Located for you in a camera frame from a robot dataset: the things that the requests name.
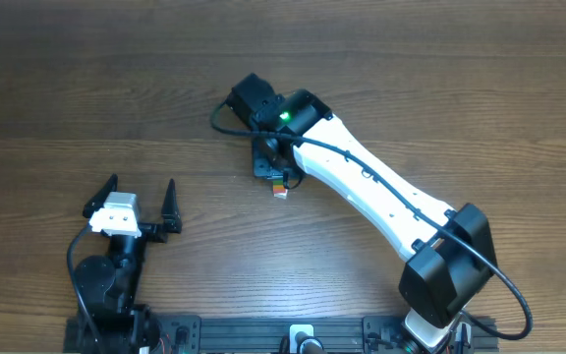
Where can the green cube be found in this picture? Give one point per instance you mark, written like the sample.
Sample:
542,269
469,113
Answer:
279,182

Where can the white cube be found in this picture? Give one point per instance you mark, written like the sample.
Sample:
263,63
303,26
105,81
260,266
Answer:
280,195

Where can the orange cube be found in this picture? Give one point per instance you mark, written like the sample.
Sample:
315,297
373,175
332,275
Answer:
279,187

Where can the red cube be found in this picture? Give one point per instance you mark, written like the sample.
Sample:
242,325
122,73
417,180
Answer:
279,191

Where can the mounting rail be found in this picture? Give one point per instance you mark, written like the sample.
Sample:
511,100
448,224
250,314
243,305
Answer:
243,334

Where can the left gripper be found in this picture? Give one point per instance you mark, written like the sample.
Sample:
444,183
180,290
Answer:
154,231

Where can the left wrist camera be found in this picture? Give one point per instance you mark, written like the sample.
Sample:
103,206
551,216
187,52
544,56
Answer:
116,214

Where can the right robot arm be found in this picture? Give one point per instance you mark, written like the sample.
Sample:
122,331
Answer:
361,187

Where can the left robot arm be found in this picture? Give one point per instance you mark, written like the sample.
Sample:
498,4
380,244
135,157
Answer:
111,285

